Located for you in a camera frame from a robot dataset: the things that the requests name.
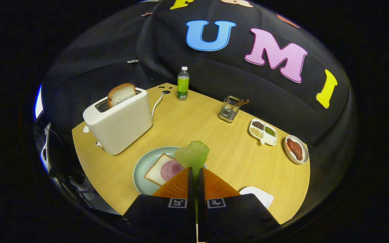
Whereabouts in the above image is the toast bread slice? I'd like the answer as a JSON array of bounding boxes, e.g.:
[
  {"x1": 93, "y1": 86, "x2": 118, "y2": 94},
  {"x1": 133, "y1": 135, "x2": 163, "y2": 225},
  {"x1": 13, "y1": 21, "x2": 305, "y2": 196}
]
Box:
[{"x1": 107, "y1": 83, "x2": 137, "y2": 108}]

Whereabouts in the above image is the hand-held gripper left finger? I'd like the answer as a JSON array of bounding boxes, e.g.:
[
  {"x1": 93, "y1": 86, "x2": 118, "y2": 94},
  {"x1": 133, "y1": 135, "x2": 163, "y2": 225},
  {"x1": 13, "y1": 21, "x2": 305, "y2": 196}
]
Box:
[{"x1": 124, "y1": 167, "x2": 197, "y2": 243}]

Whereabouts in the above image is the green lettuce leaf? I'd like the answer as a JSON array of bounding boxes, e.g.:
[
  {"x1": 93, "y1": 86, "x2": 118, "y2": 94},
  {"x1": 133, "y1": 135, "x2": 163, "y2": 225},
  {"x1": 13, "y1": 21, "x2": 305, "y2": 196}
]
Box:
[{"x1": 174, "y1": 141, "x2": 210, "y2": 176}]

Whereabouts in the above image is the white square plate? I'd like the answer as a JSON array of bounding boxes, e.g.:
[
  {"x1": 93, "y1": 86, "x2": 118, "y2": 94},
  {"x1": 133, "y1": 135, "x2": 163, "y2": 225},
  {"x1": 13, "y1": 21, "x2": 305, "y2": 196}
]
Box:
[{"x1": 239, "y1": 186, "x2": 274, "y2": 209}]

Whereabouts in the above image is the divided white bean dish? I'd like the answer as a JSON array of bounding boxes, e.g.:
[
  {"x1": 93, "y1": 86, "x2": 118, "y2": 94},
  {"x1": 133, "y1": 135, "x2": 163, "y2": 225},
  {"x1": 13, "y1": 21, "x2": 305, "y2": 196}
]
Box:
[{"x1": 249, "y1": 118, "x2": 278, "y2": 146}]

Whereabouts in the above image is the red meat piece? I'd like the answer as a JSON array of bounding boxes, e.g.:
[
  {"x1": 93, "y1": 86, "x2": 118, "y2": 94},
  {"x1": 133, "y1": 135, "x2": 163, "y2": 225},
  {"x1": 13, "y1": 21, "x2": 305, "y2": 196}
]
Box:
[{"x1": 287, "y1": 138, "x2": 303, "y2": 161}]

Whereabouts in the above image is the white toaster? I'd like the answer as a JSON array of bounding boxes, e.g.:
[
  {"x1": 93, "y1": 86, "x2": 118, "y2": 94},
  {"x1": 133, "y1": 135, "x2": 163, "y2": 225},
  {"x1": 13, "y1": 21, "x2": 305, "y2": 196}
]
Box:
[{"x1": 83, "y1": 87, "x2": 153, "y2": 156}]

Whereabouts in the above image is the wire cutlery holder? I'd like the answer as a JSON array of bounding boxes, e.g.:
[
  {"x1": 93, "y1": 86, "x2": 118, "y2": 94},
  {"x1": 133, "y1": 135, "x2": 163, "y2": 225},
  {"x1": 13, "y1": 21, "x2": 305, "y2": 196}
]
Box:
[{"x1": 218, "y1": 96, "x2": 242, "y2": 123}]

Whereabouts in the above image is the green label water bottle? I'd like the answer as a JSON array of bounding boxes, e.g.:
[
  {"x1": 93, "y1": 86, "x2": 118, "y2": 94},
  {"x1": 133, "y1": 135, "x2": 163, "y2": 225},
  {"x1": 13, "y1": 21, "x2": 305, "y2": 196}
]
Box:
[{"x1": 176, "y1": 66, "x2": 190, "y2": 101}]

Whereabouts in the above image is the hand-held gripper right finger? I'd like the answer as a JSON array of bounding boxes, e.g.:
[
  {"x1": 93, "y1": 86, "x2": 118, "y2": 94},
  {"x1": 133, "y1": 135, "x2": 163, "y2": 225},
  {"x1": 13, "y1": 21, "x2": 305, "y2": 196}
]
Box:
[{"x1": 197, "y1": 168, "x2": 280, "y2": 243}]

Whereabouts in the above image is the white sandwich bread slice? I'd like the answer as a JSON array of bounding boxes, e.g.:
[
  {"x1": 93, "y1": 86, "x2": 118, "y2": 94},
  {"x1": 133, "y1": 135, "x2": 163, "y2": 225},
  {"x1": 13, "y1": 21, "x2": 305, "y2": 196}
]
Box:
[{"x1": 144, "y1": 153, "x2": 185, "y2": 187}]

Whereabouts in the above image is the round white meat plate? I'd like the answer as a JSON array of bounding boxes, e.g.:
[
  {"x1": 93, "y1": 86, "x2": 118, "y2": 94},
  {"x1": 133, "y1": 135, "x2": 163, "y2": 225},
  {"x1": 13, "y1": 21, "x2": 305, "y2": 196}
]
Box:
[{"x1": 284, "y1": 135, "x2": 309, "y2": 165}]

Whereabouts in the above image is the black backdrop cloth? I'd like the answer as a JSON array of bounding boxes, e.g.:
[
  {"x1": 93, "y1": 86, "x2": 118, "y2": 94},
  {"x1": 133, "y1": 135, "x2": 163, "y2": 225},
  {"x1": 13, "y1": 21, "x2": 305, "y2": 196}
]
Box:
[{"x1": 41, "y1": 0, "x2": 359, "y2": 149}]

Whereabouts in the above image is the pale green round plate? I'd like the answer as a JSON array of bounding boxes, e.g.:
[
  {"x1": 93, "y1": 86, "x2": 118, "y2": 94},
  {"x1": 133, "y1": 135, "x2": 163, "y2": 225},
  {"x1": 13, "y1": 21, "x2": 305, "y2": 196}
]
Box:
[{"x1": 133, "y1": 146, "x2": 208, "y2": 195}]

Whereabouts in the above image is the white power cable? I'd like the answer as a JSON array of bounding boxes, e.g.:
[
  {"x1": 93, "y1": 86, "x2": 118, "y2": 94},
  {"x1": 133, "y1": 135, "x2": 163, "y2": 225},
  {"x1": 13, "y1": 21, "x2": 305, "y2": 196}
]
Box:
[{"x1": 151, "y1": 90, "x2": 171, "y2": 118}]

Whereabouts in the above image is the pink ham slice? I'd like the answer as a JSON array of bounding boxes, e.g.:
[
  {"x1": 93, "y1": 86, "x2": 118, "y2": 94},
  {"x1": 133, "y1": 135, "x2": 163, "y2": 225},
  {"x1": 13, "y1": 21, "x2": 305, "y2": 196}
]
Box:
[{"x1": 160, "y1": 160, "x2": 185, "y2": 182}]

